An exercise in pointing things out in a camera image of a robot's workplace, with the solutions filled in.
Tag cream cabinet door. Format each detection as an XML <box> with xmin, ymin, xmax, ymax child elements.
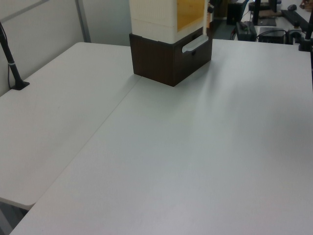
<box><xmin>201</xmin><ymin>0</ymin><xmax>214</xmax><ymax>38</ymax></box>

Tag cream plastic cabinet body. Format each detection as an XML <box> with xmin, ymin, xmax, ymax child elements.
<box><xmin>129</xmin><ymin>0</ymin><xmax>205</xmax><ymax>45</ymax></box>

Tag black cabinet in background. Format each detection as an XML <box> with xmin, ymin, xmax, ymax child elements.
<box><xmin>226</xmin><ymin>1</ymin><xmax>246</xmax><ymax>25</ymax></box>

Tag dark brown drawer box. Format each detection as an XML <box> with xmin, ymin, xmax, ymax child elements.
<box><xmin>129</xmin><ymin>20</ymin><xmax>213</xmax><ymax>88</ymax></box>

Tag black box device green label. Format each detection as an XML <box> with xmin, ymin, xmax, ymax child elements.
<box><xmin>235</xmin><ymin>21</ymin><xmax>258</xmax><ymax>42</ymax></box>

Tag black monitor stand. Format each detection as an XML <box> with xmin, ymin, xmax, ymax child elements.
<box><xmin>249</xmin><ymin>0</ymin><xmax>277</xmax><ymax>27</ymax></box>

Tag grey drawer handle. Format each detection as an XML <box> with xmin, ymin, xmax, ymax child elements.
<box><xmin>181</xmin><ymin>35</ymin><xmax>209</xmax><ymax>53</ymax></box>

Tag grey partition frame post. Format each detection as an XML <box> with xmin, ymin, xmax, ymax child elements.
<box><xmin>75</xmin><ymin>0</ymin><xmax>92</xmax><ymax>44</ymax></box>

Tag black camera pole with clamp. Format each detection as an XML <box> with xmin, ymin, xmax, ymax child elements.
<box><xmin>0</xmin><ymin>21</ymin><xmax>31</xmax><ymax>91</ymax></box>

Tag black jointed camera mount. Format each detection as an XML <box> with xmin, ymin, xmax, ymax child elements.
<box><xmin>281</xmin><ymin>9</ymin><xmax>313</xmax><ymax>52</ymax></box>

